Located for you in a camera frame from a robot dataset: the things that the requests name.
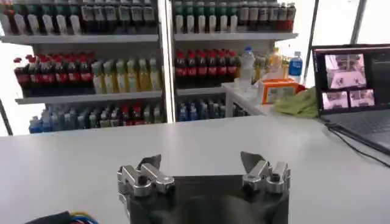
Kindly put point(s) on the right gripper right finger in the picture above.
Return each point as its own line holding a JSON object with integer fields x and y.
{"x": 265, "y": 178}

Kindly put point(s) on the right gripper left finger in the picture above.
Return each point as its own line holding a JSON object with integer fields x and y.
{"x": 143, "y": 179}

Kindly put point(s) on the grey printed t-shirt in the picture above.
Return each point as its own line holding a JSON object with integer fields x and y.
{"x": 58, "y": 218}

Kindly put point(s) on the white desk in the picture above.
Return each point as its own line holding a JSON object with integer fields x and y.
{"x": 246, "y": 100}

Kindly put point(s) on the light green cloth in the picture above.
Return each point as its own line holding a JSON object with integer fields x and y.
{"x": 297, "y": 105}

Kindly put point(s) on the orange cardboard box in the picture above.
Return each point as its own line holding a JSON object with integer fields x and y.
{"x": 278, "y": 91}

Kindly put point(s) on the small red object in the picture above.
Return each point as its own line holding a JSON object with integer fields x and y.
{"x": 302, "y": 88}

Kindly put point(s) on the clear bottle with blue cap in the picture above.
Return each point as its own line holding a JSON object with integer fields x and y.
{"x": 247, "y": 68}

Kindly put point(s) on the blue label water bottle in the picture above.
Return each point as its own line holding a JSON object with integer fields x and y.
{"x": 295, "y": 68}

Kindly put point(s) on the yellow drink bottle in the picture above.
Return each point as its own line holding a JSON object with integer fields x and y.
{"x": 275, "y": 61}

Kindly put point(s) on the grey laptop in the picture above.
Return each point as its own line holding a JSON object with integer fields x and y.
{"x": 350, "y": 91}

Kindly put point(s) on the shelf with bottled drinks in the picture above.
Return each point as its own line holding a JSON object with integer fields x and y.
{"x": 210, "y": 61}
{"x": 88, "y": 70}

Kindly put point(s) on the black slanted pole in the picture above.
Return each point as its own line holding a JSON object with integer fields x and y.
{"x": 6, "y": 117}
{"x": 310, "y": 39}

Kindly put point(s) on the grey slanted beam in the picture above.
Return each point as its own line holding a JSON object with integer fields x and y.
{"x": 359, "y": 21}

